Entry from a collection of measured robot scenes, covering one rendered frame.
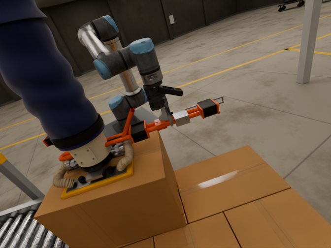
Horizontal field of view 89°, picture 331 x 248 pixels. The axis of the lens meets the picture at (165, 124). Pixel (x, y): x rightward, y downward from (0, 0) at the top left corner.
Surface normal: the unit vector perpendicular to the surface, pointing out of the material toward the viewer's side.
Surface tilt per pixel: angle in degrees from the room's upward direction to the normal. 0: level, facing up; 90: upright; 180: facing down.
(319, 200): 0
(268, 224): 0
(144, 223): 90
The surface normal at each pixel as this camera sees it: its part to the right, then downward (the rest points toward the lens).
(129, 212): 0.12, 0.49
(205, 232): -0.28, -0.82
